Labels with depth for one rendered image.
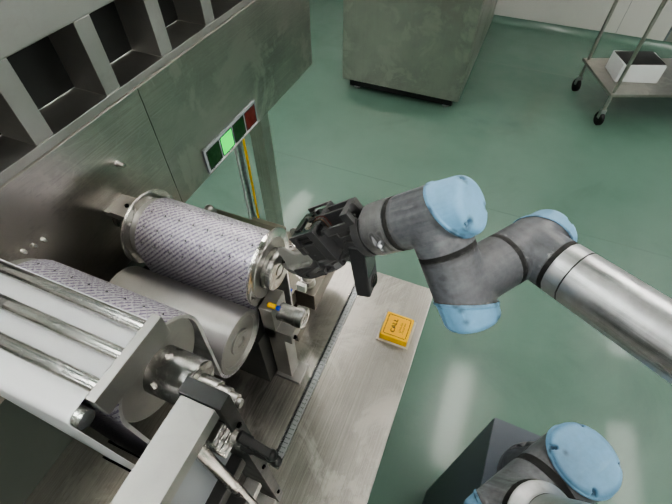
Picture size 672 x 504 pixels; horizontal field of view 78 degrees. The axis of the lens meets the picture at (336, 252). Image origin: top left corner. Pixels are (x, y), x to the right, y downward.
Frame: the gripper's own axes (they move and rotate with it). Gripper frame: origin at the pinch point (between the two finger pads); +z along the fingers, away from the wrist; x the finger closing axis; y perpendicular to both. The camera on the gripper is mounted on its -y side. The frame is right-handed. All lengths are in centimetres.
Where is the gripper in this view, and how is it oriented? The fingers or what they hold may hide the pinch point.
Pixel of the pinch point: (293, 262)
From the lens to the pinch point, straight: 73.8
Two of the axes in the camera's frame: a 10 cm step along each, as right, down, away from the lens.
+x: -3.9, 7.2, -5.8
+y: -6.0, -6.7, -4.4
